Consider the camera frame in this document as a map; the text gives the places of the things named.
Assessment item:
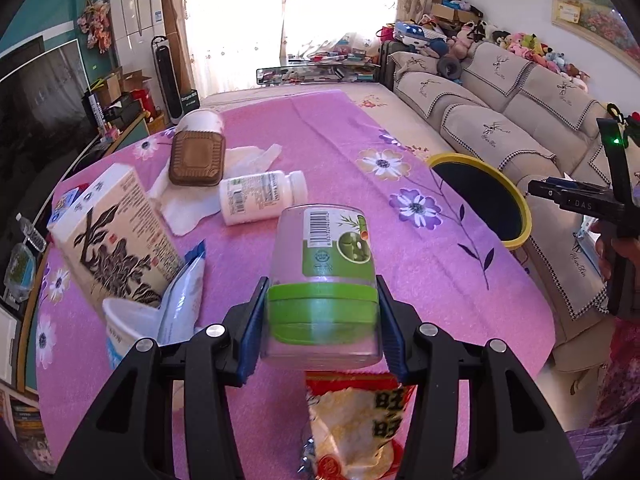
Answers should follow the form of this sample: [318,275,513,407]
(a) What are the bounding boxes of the white tissue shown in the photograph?
[147,144,283,237]

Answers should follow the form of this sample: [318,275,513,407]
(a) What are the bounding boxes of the black tower fan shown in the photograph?
[151,36,187,125]

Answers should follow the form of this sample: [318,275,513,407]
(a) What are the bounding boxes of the blue and white snack packet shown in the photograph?
[157,239,207,346]

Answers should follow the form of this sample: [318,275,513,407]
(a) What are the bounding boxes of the white plastic cup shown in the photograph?
[102,298,163,371]

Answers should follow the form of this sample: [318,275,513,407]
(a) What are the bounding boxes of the patterned cardboard box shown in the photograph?
[47,164,186,311]

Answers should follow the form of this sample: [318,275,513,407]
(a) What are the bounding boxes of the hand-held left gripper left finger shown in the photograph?
[52,276,271,480]

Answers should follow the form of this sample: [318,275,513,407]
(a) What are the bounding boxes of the framed wall picture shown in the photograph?
[551,0,640,56]

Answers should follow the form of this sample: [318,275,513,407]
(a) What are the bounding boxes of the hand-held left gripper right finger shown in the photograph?
[375,275,576,480]

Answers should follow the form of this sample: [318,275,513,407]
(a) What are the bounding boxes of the brown takeout container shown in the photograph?
[168,130,227,187]

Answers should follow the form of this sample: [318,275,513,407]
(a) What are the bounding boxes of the person's right hand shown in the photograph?
[590,220,640,282]

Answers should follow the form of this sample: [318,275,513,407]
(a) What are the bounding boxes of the pile of plush toys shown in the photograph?
[450,20,591,91]

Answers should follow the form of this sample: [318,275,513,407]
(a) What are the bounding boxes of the white refrigerator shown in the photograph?
[107,0,168,126]

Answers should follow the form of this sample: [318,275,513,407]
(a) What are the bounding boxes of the artificial flower decoration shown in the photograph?
[77,0,112,53]

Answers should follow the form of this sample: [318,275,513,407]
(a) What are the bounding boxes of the pink floral blanket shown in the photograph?
[35,90,553,480]

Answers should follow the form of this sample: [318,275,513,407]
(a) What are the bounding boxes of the yellow-rimmed trash bin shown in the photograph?
[426,153,533,251]

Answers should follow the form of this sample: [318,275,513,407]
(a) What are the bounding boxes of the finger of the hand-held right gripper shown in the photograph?
[527,177,613,212]

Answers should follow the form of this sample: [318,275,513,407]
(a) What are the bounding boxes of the black television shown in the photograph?
[0,37,101,201]

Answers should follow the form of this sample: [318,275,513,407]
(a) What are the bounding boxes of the cluttered glass table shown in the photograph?
[256,57,381,86]

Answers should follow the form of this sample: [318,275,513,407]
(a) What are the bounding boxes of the clear jar with green lid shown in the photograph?
[260,203,385,372]

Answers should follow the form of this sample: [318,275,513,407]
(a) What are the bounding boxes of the clear water bottle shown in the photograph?
[15,212,47,253]

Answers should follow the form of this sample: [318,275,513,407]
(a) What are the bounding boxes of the person's floral clothing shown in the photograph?
[570,317,640,461]

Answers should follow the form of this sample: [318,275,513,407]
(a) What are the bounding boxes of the red snack packet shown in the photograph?
[300,371,416,480]

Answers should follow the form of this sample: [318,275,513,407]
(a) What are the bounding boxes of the open cardboard boxes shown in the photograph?
[92,67,153,111]

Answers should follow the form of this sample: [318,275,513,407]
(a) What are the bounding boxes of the white pill bottle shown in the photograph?
[219,170,309,226]

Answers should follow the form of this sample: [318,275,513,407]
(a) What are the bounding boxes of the beige sofa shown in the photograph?
[387,40,640,361]

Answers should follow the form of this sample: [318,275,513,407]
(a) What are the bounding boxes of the grey neck pillow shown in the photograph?
[439,55,463,81]

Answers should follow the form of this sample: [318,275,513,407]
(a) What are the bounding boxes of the small red and blue box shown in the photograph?
[50,186,90,223]

